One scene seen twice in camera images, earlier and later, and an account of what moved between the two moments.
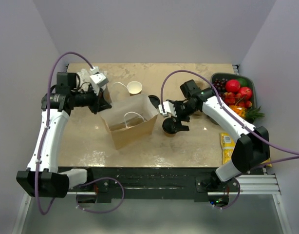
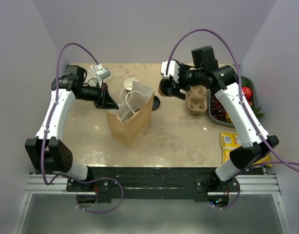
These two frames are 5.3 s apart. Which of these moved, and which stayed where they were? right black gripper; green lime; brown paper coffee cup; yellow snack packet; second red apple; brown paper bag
Moved: brown paper bag; right black gripper; brown paper coffee cup
Stayed: second red apple; green lime; yellow snack packet
